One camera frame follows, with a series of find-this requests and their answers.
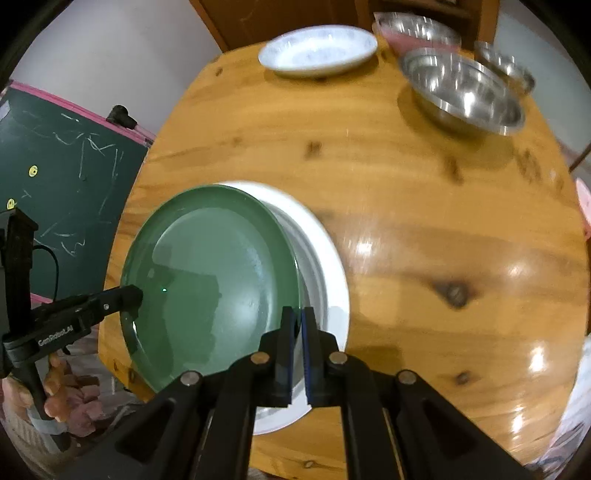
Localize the brown wooden door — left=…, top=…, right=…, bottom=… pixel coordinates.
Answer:
left=190, top=0, right=369, bottom=52

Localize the small steel bowl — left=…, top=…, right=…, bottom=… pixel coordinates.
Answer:
left=474, top=41, right=536, bottom=97

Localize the white marbled plate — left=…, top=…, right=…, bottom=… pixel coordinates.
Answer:
left=259, top=25, right=379, bottom=78

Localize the large white plate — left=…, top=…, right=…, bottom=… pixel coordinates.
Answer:
left=224, top=181, right=349, bottom=435

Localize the green chalkboard with pink frame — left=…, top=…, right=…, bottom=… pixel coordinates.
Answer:
left=0, top=82, right=153, bottom=299

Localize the black clamp on chalkboard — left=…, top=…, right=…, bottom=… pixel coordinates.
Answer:
left=106, top=105, right=137, bottom=130

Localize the person's left hand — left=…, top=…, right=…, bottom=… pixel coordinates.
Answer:
left=0, top=352, right=105, bottom=437

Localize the steel bowl in pink bowl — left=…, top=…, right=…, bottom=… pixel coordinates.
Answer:
left=374, top=12, right=462, bottom=56

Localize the green ceramic plate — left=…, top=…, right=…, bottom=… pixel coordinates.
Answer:
left=120, top=185, right=303, bottom=392

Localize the large steel bowl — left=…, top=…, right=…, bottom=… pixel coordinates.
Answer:
left=399, top=48, right=526, bottom=137

